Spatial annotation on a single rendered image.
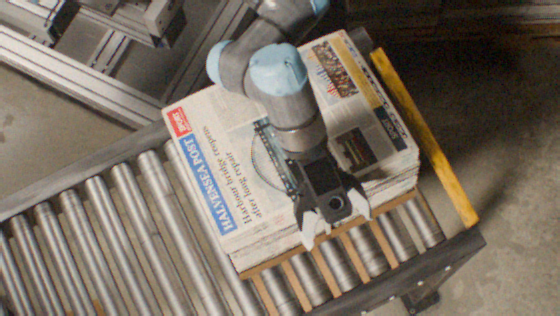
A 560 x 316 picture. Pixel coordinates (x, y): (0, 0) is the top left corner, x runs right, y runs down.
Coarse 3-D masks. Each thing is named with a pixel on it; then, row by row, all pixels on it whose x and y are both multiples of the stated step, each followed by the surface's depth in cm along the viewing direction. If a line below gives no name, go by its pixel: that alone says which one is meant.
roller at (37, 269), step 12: (24, 216) 157; (12, 228) 155; (24, 228) 155; (24, 240) 154; (36, 240) 156; (24, 252) 153; (36, 252) 154; (24, 264) 153; (36, 264) 152; (36, 276) 151; (48, 276) 153; (36, 288) 151; (48, 288) 151; (48, 300) 150; (60, 300) 152; (48, 312) 149; (60, 312) 150
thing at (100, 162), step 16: (352, 32) 166; (368, 48) 166; (368, 64) 175; (144, 128) 161; (160, 128) 160; (112, 144) 160; (128, 144) 160; (144, 144) 160; (160, 144) 160; (80, 160) 159; (96, 160) 159; (112, 160) 159; (128, 160) 160; (48, 176) 158; (64, 176) 158; (80, 176) 158; (96, 176) 159; (16, 192) 157; (32, 192) 157; (48, 192) 157; (80, 192) 162; (0, 208) 156; (16, 208) 156; (32, 208) 157; (0, 224) 156; (32, 224) 165
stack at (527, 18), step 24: (336, 0) 256; (432, 0) 217; (456, 0) 216; (480, 0) 216; (504, 0) 217; (528, 0) 217; (552, 0) 218; (360, 24) 229; (384, 24) 230; (408, 24) 230; (432, 24) 231; (456, 24) 231; (480, 24) 232; (504, 24) 233; (384, 48) 245; (408, 48) 249; (432, 48) 249; (456, 48) 249; (480, 48) 249; (504, 48) 250
